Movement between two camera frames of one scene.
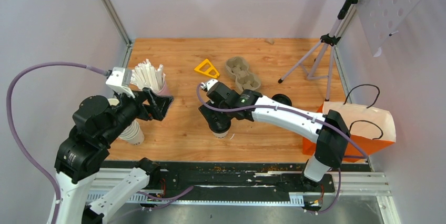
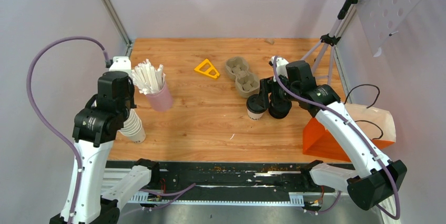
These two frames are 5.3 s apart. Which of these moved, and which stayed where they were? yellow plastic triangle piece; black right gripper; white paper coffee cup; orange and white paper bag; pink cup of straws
Moved: white paper coffee cup; black right gripper
Stayed: yellow plastic triangle piece; pink cup of straws; orange and white paper bag
